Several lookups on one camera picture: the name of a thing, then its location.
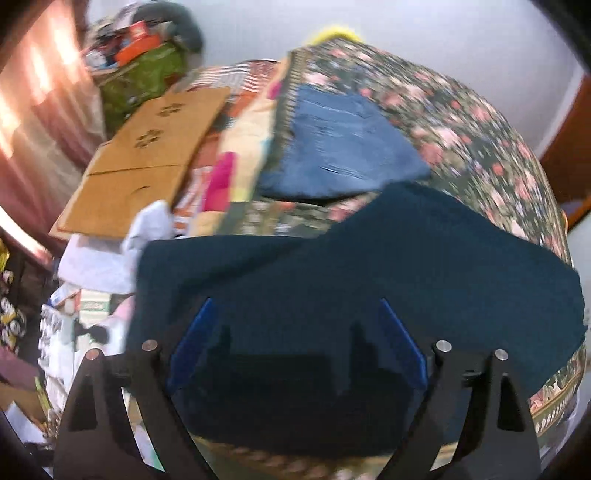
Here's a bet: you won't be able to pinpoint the patchwork quilt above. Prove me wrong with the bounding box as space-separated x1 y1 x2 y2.
173 59 296 236

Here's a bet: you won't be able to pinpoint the brown cardboard sheet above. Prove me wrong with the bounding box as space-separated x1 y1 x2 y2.
48 88 232 241

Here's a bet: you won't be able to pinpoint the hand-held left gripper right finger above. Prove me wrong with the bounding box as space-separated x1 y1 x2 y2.
376 299 542 480

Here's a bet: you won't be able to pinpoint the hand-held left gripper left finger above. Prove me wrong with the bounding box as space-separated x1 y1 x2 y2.
54 298 219 480

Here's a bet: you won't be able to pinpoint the folded blue jeans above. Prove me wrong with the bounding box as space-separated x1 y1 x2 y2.
256 88 432 201

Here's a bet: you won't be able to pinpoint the green bag with clutter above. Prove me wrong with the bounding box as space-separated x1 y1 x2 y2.
99 41 190 134

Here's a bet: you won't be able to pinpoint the dark teal pants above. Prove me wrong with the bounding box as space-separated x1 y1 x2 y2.
127 182 586 450

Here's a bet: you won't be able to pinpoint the white cloth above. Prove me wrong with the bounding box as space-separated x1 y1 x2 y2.
58 200 174 294

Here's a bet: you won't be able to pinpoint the wooden door frame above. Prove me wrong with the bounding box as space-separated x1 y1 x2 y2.
538 69 591 232

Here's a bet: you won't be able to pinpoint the pink curtain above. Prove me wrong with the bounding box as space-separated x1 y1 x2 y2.
0 0 109 232

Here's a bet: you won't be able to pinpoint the orange box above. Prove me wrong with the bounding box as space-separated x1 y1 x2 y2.
113 34 164 65

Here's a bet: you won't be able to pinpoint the floral bedspread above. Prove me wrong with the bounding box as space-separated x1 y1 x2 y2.
194 38 587 480

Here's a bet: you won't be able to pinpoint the yellow cloth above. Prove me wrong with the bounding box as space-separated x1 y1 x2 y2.
307 25 365 44

